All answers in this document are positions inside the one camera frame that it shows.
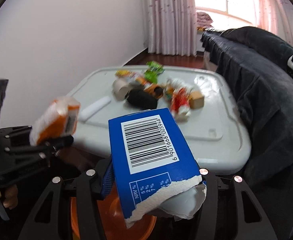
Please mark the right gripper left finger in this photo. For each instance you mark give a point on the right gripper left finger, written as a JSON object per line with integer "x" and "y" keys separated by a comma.
{"x": 51, "y": 215}

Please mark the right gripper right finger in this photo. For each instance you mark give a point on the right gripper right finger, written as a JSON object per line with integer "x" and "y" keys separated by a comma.
{"x": 231, "y": 211}

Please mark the orange white snack packet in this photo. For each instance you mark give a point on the orange white snack packet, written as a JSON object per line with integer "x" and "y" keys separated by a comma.
{"x": 59, "y": 120}

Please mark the blue cardboard box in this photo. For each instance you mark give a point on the blue cardboard box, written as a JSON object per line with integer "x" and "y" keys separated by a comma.
{"x": 155, "y": 170}

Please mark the white paper cup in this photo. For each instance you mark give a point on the white paper cup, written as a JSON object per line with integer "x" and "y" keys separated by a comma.
{"x": 121, "y": 88}

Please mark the wooden block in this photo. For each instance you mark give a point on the wooden block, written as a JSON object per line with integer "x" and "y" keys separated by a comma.
{"x": 196, "y": 100}

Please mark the yellow orange jelly pouch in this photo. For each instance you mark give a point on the yellow orange jelly pouch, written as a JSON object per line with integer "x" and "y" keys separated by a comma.
{"x": 130, "y": 76}

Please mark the red white paper carton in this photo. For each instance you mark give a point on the red white paper carton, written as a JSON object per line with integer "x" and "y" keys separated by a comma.
{"x": 180, "y": 107}

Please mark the orange black sock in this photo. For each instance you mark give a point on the orange black sock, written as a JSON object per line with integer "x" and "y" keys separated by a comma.
{"x": 145, "y": 99}

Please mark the white cloth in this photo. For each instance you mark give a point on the white cloth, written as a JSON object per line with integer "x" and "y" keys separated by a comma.
{"x": 177, "y": 83}

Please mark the green snack wrapper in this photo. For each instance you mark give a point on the green snack wrapper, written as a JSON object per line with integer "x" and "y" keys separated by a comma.
{"x": 153, "y": 71}

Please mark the orange peel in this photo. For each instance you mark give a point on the orange peel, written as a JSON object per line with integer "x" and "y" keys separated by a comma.
{"x": 168, "y": 92}

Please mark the orange trash bucket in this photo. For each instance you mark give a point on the orange trash bucket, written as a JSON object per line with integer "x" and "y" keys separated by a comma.
{"x": 114, "y": 224}

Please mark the left hand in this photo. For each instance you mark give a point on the left hand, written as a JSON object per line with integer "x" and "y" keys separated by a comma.
{"x": 10, "y": 198}

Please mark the white foam stick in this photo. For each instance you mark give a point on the white foam stick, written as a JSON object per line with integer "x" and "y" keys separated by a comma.
{"x": 93, "y": 108}

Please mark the white plastic bin lid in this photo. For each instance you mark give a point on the white plastic bin lid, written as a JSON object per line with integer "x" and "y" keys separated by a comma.
{"x": 215, "y": 133}

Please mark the dark blue bed blanket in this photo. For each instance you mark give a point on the dark blue bed blanket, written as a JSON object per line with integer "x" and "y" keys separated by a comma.
{"x": 254, "y": 64}

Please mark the folded pink quilts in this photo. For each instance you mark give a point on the folded pink quilts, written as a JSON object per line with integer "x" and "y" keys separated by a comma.
{"x": 204, "y": 21}

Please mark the pink curtain right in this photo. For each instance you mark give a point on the pink curtain right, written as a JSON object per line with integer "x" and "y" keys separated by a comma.
{"x": 274, "y": 17}

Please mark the pink curtain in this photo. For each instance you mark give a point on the pink curtain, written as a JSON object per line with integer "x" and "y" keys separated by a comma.
{"x": 171, "y": 27}
{"x": 274, "y": 17}

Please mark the pink curtain left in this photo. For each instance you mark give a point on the pink curtain left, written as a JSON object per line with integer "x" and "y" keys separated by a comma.
{"x": 171, "y": 27}

